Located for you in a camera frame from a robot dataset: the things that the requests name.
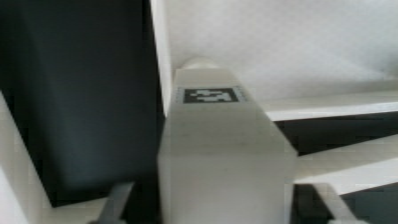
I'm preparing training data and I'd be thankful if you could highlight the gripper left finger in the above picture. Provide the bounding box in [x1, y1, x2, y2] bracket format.
[87, 182, 160, 224]

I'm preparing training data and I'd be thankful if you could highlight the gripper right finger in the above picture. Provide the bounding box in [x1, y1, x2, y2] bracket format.
[294, 183, 370, 224]

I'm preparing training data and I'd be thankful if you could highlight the white desk tabletop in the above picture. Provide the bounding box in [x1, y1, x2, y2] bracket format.
[150, 0, 398, 120]

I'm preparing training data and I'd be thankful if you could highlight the white U-shaped obstacle fence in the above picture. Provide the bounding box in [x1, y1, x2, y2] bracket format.
[0, 91, 398, 224]

